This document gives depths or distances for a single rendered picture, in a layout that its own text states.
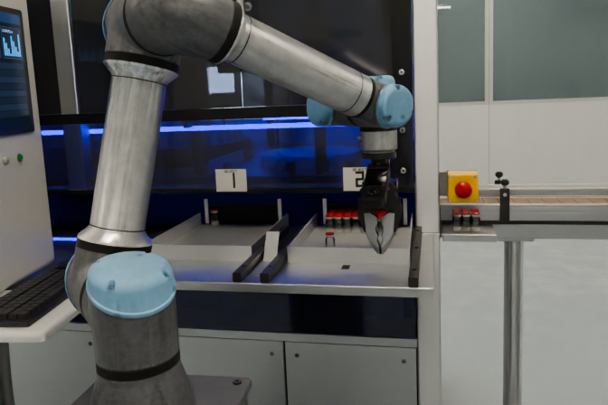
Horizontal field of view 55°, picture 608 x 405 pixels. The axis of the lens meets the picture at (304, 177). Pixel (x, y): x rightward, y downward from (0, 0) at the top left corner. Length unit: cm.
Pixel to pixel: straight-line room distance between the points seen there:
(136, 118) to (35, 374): 125
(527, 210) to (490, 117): 450
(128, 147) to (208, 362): 94
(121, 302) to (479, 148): 547
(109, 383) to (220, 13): 53
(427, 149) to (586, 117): 483
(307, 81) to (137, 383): 50
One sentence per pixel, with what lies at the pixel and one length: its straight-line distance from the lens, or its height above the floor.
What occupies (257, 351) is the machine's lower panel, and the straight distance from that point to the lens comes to 168.
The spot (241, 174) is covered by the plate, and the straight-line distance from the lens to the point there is 155.
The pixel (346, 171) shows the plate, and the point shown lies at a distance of 148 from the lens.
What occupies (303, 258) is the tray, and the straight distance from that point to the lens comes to 127.
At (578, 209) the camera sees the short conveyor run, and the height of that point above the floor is 92.
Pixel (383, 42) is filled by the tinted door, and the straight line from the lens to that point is 147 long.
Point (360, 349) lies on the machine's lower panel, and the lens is 162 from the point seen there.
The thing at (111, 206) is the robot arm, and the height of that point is 108.
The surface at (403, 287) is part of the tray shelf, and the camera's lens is 112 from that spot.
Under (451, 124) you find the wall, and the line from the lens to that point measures 607.
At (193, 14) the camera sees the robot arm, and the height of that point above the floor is 136.
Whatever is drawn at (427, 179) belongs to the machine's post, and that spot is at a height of 102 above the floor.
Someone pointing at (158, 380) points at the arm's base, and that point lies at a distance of 87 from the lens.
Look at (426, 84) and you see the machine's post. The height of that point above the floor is 125.
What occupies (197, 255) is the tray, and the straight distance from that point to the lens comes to 135.
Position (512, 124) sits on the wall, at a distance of 611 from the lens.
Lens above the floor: 125
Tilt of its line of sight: 9 degrees down
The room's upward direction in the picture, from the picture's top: 3 degrees counter-clockwise
